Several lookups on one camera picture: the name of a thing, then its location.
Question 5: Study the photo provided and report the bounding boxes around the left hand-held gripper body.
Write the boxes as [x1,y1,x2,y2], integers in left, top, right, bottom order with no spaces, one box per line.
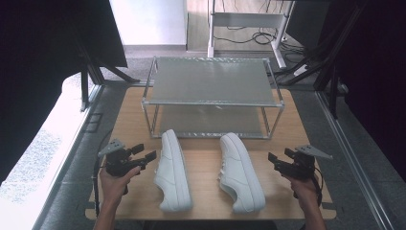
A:
[97,138,147,178]

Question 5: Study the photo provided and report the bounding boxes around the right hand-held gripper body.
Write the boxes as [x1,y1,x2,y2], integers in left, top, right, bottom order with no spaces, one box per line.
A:
[278,144,334,182]

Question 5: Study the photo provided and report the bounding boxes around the white leather sneaker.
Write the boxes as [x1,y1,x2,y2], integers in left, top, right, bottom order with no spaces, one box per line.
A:
[153,128,193,214]
[217,131,267,215]

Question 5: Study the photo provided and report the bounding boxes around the metal two-tier shoe rack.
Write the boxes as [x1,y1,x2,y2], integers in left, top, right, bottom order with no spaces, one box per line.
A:
[141,56,286,141]

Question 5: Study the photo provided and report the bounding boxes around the person's left hand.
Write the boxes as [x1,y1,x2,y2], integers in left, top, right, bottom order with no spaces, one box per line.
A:
[99,164,142,205]

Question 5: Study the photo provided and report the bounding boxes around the person's right hand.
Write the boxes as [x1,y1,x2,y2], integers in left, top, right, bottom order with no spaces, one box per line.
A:
[282,173,319,206]

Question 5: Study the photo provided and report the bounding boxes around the white power strip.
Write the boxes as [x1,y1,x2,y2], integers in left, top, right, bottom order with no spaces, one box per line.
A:
[292,63,309,78]

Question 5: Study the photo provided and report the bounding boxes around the black metal stand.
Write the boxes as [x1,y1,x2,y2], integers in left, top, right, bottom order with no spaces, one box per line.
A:
[75,37,142,113]
[274,0,368,120]

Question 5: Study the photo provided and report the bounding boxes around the dark curtain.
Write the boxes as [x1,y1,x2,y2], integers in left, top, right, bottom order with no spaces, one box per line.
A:
[319,0,406,183]
[0,0,129,187]

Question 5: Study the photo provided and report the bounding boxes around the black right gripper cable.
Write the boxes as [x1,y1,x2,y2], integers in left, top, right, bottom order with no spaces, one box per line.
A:
[310,166,325,208]

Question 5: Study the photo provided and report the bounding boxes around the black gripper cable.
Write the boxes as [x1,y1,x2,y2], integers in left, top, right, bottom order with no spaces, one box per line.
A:
[92,127,116,219]
[310,166,325,208]

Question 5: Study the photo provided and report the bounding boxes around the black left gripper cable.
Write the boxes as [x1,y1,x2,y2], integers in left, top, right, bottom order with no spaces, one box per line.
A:
[92,127,116,219]

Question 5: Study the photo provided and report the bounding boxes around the aluminium floor rail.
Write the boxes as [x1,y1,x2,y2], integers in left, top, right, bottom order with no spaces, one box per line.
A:
[31,83,104,230]
[314,89,395,230]

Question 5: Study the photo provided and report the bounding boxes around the black floor cables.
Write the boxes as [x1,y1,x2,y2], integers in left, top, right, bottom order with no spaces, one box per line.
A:
[213,25,307,57]

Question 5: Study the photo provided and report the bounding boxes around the white metal desk frame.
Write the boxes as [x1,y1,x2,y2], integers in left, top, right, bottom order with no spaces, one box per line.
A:
[206,0,297,70]

